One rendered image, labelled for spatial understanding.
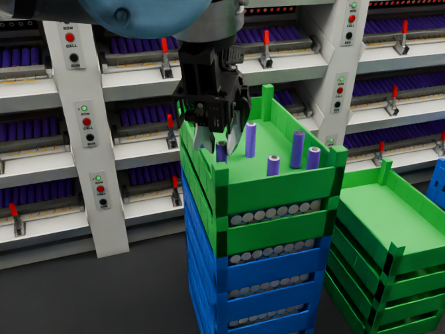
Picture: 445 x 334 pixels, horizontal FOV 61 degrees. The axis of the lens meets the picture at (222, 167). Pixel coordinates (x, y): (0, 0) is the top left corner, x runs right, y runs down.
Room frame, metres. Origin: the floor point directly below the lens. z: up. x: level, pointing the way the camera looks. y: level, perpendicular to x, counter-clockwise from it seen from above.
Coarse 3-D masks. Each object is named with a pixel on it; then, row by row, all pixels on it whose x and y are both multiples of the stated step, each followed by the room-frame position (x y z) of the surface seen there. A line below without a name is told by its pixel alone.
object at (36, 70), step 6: (18, 66) 0.86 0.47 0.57; (24, 66) 0.87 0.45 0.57; (30, 66) 0.87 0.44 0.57; (36, 66) 0.87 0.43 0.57; (42, 66) 0.87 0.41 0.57; (0, 72) 0.84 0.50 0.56; (6, 72) 0.84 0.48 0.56; (12, 72) 0.84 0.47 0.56; (18, 72) 0.85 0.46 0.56; (24, 72) 0.85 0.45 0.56; (30, 72) 0.86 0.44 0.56; (36, 72) 0.86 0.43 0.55; (42, 72) 0.87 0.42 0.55; (0, 78) 0.84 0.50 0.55; (6, 78) 0.84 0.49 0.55
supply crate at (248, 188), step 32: (192, 128) 0.71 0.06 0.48; (224, 128) 0.71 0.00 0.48; (256, 128) 0.71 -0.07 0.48; (288, 128) 0.67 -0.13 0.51; (192, 160) 0.58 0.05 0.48; (256, 160) 0.58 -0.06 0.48; (288, 160) 0.58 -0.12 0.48; (320, 160) 0.54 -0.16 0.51; (224, 192) 0.43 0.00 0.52; (256, 192) 0.44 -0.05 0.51; (288, 192) 0.46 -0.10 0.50; (320, 192) 0.47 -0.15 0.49
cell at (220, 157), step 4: (216, 144) 0.52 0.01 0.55; (220, 144) 0.52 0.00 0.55; (224, 144) 0.52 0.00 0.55; (216, 148) 0.52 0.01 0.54; (220, 148) 0.52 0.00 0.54; (224, 148) 0.52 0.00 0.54; (216, 152) 0.52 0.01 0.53; (220, 152) 0.52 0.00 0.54; (224, 152) 0.52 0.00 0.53; (216, 156) 0.53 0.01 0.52; (220, 156) 0.52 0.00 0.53; (224, 156) 0.52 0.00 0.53; (216, 160) 0.53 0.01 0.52; (220, 160) 0.52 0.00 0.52; (224, 160) 0.52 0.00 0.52
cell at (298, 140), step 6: (294, 132) 0.56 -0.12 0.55; (300, 132) 0.56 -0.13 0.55; (294, 138) 0.56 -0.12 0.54; (300, 138) 0.55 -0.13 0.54; (294, 144) 0.56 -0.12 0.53; (300, 144) 0.55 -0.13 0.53; (294, 150) 0.56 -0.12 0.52; (300, 150) 0.55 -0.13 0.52; (294, 156) 0.55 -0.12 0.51; (300, 156) 0.55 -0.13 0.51; (294, 162) 0.55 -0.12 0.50; (300, 162) 0.56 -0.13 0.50
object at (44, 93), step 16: (0, 32) 0.95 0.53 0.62; (16, 32) 0.96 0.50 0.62; (32, 32) 0.97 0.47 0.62; (48, 48) 0.97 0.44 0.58; (48, 64) 0.88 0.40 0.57; (48, 80) 0.86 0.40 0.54; (0, 96) 0.80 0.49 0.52; (16, 96) 0.80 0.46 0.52; (32, 96) 0.82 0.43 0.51; (48, 96) 0.83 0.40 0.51; (0, 112) 0.80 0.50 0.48
